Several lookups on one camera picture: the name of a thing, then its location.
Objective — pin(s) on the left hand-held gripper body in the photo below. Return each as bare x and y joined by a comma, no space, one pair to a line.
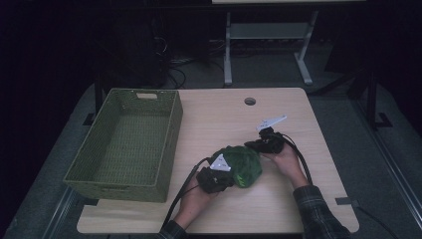
215,177

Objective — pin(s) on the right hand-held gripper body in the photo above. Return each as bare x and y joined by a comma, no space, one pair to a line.
272,141

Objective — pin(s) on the dark green fuzzy cloth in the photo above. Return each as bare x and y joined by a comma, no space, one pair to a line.
244,166

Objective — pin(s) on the person's right hand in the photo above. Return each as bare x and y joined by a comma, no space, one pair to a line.
288,164

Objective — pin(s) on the person's left hand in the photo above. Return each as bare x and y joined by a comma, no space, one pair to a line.
194,205

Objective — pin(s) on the green woven basket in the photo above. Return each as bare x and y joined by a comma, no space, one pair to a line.
129,146

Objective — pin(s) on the grey tape strip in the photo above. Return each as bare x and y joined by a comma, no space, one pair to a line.
346,201

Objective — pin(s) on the black metal stand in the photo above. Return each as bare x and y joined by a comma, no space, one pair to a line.
372,99

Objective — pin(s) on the white metal stand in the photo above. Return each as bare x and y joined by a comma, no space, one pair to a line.
268,31

